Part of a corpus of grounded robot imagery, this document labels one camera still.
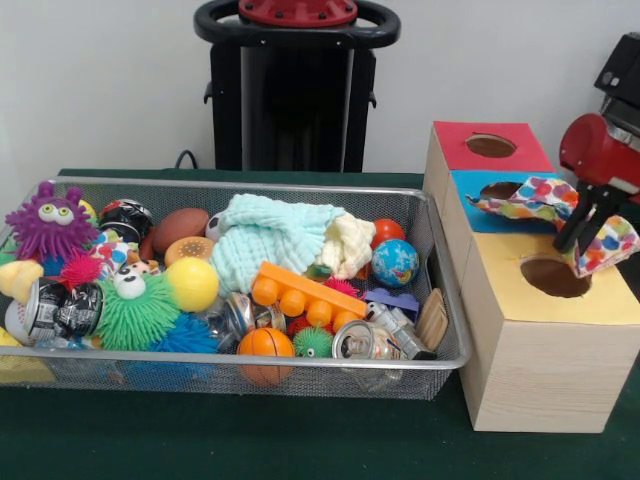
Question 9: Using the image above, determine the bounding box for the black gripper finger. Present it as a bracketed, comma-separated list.
[575, 190, 623, 277]
[553, 180, 599, 253]

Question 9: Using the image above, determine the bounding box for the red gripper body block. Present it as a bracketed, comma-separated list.
[558, 112, 640, 196]

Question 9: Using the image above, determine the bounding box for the colourful patterned cloth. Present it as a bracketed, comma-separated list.
[465, 176, 640, 279]

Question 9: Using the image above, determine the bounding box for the light teal cloth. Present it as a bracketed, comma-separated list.
[210, 193, 346, 296]

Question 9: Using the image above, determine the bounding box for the wooden box with three holes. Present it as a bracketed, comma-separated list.
[423, 121, 640, 434]

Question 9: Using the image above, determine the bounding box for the shallow clear bin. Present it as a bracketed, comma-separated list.
[0, 177, 473, 401]

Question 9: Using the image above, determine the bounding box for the blue globe ball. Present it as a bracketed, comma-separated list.
[372, 238, 421, 288]

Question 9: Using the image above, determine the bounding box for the cream yellow cloth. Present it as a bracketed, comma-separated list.
[318, 212, 377, 281]

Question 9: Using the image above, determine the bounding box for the crushed silver can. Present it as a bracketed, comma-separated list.
[333, 320, 404, 363]

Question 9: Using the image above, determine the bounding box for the orange building block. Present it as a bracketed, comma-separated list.
[250, 261, 367, 329]

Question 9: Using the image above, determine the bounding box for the small orange basketball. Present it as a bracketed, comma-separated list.
[237, 327, 296, 388]

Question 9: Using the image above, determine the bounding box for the yellow ball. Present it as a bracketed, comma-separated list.
[165, 258, 220, 313]

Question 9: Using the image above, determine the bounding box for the dark green table cloth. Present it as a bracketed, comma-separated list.
[0, 168, 640, 480]

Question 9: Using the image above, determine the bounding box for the small brown football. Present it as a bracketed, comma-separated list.
[153, 208, 212, 253]

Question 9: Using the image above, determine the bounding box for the green spiky ball with eyes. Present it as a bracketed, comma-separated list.
[95, 262, 183, 351]

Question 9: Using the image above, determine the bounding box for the purple spiky monster toy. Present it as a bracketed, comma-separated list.
[4, 181, 101, 263]

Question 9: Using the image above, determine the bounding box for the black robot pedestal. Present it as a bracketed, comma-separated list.
[194, 0, 401, 171]

